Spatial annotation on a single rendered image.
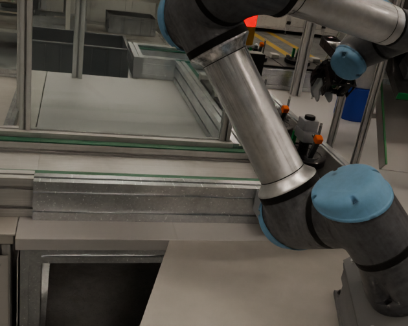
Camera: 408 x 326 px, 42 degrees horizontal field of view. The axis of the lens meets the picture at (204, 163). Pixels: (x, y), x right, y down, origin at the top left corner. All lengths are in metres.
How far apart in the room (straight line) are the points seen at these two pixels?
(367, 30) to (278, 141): 0.26
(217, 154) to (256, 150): 0.63
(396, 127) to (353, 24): 0.71
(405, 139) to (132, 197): 0.82
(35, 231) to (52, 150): 0.33
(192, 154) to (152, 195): 0.31
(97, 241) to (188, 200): 0.24
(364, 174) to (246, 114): 0.22
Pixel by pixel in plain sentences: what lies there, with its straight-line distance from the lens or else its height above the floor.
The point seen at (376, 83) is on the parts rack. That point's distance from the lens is 1.60.
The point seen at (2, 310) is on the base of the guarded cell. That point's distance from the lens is 1.37.
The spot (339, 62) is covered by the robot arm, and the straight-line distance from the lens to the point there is 1.15.
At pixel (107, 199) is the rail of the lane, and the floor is 0.92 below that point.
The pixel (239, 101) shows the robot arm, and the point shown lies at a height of 1.26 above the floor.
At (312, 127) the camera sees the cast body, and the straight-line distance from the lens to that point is 1.49.
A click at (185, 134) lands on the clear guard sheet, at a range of 1.57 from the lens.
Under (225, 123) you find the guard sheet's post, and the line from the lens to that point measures 1.58.
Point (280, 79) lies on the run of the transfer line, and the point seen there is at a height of 0.91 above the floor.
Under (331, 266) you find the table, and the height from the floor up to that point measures 0.86.
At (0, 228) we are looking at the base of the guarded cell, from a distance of 1.26.
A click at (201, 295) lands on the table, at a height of 0.86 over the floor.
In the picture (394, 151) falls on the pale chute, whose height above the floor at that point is 1.03.
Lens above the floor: 1.51
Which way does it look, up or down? 23 degrees down
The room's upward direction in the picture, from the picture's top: 9 degrees clockwise
